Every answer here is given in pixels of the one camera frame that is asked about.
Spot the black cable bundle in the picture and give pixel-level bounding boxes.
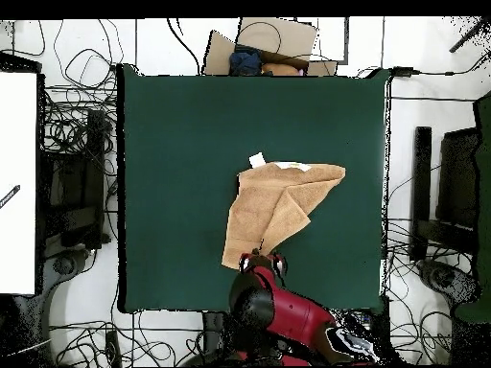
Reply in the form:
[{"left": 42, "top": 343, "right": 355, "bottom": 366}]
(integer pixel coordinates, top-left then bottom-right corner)
[
  {"left": 383, "top": 214, "right": 479, "bottom": 308},
  {"left": 49, "top": 311, "right": 206, "bottom": 367},
  {"left": 337, "top": 306, "right": 454, "bottom": 365},
  {"left": 41, "top": 18, "right": 120, "bottom": 177}
]

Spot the white board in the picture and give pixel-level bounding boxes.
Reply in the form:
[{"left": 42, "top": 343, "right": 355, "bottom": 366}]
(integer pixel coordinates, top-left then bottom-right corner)
[{"left": 0, "top": 71, "right": 38, "bottom": 295}]

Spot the dark blue garment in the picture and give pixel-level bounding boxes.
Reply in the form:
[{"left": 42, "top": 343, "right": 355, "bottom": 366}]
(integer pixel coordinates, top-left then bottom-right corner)
[{"left": 228, "top": 45, "right": 264, "bottom": 77}]

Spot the orange terry towel with tags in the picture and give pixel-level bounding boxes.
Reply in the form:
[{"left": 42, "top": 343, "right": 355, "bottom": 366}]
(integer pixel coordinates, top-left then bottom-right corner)
[{"left": 221, "top": 151, "right": 347, "bottom": 271}]

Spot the black power strip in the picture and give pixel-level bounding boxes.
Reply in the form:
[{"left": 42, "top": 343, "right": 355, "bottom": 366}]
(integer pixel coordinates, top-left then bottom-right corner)
[{"left": 105, "top": 330, "right": 123, "bottom": 367}]

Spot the black chair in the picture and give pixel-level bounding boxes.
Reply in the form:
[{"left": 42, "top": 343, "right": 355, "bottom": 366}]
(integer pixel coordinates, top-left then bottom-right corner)
[{"left": 409, "top": 126, "right": 480, "bottom": 262}]

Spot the black rectangular box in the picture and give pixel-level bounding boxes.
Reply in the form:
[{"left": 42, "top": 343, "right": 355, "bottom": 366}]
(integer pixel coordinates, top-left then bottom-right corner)
[{"left": 369, "top": 294, "right": 391, "bottom": 354}]

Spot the brown cardboard box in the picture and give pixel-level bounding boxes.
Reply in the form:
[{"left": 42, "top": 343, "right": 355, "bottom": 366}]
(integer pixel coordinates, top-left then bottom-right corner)
[{"left": 202, "top": 16, "right": 339, "bottom": 77}]

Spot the dark green table cloth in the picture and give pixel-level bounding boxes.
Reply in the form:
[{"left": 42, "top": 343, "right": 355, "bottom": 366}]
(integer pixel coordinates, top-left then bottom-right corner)
[{"left": 116, "top": 63, "right": 391, "bottom": 313}]

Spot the orange cloth in box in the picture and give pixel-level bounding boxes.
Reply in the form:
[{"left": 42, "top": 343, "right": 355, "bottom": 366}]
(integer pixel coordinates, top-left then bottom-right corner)
[{"left": 261, "top": 61, "right": 300, "bottom": 77}]

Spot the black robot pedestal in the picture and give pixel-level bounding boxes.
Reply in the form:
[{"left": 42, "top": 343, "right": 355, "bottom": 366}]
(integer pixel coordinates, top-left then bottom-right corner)
[{"left": 202, "top": 310, "right": 239, "bottom": 367}]

